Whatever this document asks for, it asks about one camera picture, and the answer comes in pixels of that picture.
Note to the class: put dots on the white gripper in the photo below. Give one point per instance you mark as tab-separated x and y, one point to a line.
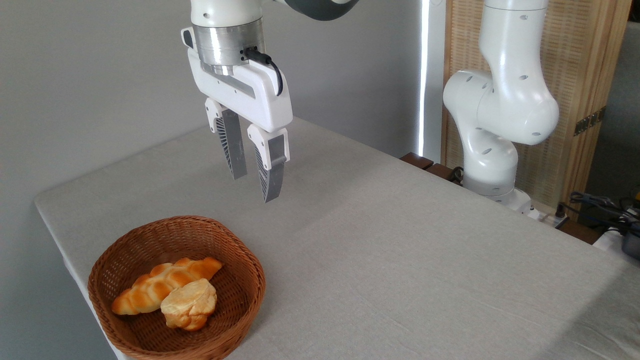
250	95

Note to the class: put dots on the round pale bread roll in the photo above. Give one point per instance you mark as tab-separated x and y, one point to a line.
190	305

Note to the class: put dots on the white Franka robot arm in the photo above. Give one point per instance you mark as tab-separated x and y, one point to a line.
505	100

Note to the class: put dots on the long golden braided bread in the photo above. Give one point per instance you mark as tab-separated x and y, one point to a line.
150	287

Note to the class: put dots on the brown wicker basket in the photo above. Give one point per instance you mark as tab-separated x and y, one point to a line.
235	295

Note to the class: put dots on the dark brown wooden block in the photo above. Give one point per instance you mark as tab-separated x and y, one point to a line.
442	172
416	160

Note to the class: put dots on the grey tablecloth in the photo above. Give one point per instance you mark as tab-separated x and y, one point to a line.
400	260

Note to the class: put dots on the wooden folding screen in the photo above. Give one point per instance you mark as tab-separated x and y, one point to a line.
575	60

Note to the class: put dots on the dark metal screen hinge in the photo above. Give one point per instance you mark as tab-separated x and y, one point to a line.
590	121

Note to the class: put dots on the dark grey box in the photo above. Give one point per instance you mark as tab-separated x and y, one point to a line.
632	246

